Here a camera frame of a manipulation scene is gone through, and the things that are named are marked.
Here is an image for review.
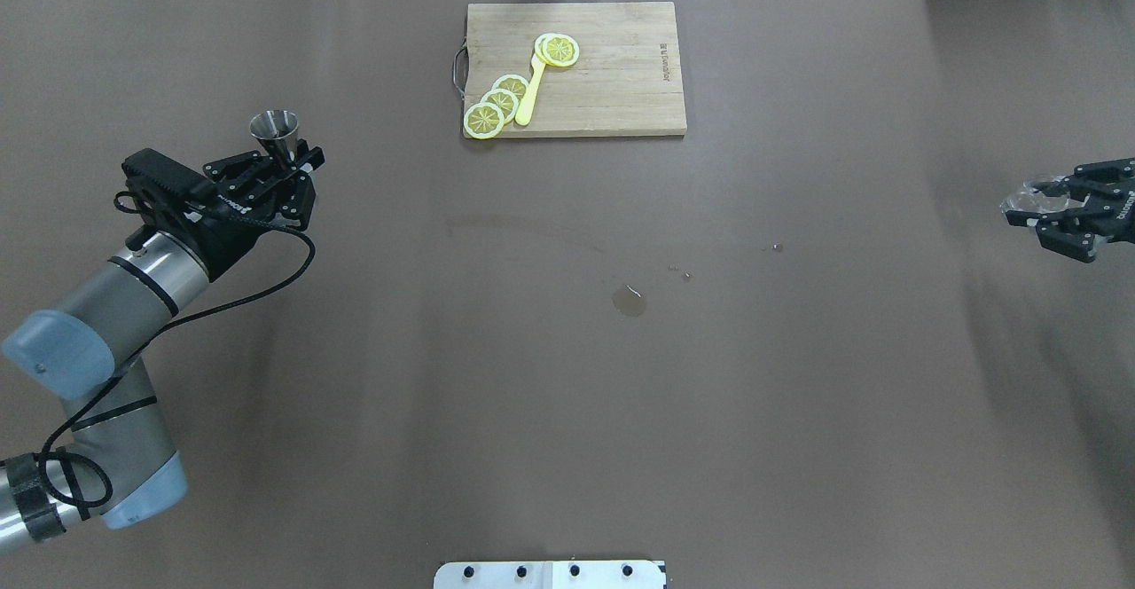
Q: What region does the upper lemon slice of row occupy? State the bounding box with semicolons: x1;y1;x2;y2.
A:
493;73;528;100

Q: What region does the steel double jigger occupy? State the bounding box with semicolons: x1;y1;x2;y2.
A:
249;109;300;169

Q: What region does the lemon slice on fork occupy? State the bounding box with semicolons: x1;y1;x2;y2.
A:
533;34;581;67

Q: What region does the small glass measuring cup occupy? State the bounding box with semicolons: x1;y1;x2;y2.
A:
1000;174;1071;226

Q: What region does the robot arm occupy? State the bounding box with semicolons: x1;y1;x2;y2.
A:
3;141;325;554

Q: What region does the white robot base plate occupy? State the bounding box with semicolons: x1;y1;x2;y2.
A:
432;559;669;588

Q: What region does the middle lemon slice of row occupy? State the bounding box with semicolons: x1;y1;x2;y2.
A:
481;89;521;124

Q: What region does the wooden cutting board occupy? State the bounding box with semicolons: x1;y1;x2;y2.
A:
465;2;686;138

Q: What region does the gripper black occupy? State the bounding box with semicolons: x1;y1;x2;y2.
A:
1006;158;1134;264
182;148;325;275

